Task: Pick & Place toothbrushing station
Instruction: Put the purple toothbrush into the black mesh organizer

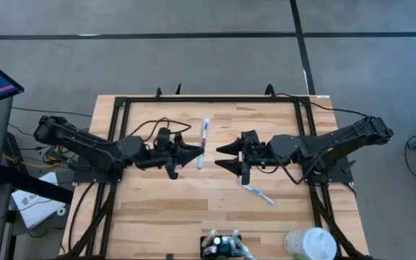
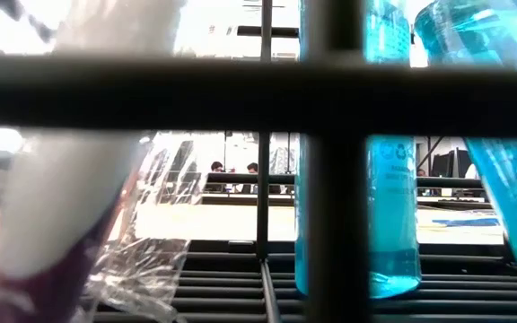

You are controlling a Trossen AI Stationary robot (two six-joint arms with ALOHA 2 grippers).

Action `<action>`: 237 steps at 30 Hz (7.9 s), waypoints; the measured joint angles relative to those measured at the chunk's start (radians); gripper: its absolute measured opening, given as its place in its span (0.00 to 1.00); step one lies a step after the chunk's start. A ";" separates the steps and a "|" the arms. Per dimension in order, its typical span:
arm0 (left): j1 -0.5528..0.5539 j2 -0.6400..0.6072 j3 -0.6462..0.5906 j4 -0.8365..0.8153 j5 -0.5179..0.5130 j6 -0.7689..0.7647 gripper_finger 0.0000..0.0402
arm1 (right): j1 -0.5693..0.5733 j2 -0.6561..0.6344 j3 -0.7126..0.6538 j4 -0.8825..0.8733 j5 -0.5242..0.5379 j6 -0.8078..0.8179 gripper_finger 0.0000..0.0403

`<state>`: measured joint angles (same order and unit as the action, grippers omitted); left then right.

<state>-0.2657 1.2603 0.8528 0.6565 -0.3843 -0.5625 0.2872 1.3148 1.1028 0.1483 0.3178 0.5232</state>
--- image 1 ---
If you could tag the white printed box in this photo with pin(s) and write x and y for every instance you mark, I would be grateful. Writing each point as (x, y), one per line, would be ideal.
(34, 209)

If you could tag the white lidded wipes canister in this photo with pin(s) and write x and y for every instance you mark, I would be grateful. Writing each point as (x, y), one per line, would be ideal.
(312, 245)

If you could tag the white sticker label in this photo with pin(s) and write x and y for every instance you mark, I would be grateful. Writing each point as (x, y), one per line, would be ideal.
(322, 96)

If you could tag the black metal table frame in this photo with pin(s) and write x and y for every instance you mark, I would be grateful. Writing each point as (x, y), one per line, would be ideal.
(211, 99)

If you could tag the black frame bracket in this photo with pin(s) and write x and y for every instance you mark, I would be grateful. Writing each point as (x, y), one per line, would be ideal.
(270, 87)
(158, 94)
(178, 90)

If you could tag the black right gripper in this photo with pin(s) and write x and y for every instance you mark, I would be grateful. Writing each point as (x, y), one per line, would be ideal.
(256, 155)

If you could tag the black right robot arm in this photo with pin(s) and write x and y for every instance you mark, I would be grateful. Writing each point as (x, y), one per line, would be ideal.
(338, 144)

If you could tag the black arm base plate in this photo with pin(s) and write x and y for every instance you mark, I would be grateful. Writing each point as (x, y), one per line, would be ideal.
(338, 177)
(85, 177)

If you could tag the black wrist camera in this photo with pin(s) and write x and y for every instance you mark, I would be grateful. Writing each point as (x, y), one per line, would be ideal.
(251, 137)
(164, 139)

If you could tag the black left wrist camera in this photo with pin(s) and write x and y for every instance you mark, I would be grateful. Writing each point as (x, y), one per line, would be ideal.
(164, 139)

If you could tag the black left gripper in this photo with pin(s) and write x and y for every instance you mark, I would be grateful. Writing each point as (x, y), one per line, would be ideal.
(157, 160)

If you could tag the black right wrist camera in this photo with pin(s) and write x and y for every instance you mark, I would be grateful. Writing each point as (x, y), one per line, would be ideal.
(251, 137)

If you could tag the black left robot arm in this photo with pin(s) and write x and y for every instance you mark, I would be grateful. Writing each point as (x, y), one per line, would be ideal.
(85, 144)

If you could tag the black stand leg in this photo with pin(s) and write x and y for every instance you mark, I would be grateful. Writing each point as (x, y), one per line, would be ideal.
(34, 184)

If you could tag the white tape roll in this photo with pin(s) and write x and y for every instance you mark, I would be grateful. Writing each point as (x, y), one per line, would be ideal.
(58, 211)

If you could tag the small black table clip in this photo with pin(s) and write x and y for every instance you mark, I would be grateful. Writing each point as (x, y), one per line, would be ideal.
(170, 257)

